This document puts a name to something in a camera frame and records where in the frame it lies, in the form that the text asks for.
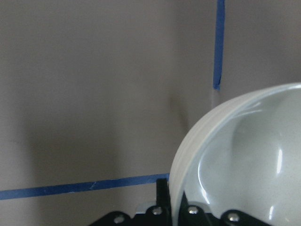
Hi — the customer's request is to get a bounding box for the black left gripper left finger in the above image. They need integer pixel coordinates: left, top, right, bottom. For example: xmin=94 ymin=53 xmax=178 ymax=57
xmin=156 ymin=178 xmax=170 ymax=208

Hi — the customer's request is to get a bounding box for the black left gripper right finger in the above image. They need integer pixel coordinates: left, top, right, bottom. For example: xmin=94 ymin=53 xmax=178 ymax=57
xmin=180 ymin=192 xmax=189 ymax=208

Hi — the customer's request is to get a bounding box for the white ribbed bowl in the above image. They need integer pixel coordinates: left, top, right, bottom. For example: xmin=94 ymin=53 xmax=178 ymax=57
xmin=169 ymin=83 xmax=301 ymax=226

